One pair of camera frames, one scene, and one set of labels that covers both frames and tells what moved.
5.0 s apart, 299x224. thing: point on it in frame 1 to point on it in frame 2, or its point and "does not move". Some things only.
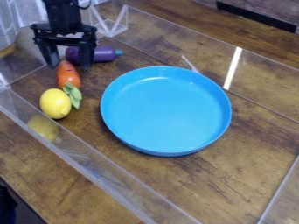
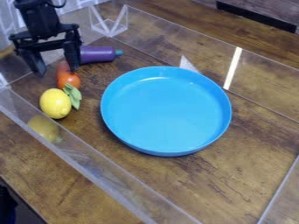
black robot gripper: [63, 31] to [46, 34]
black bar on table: [256, 17] does not move
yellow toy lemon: [55, 103] does not move
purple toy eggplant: [104, 53] does not move
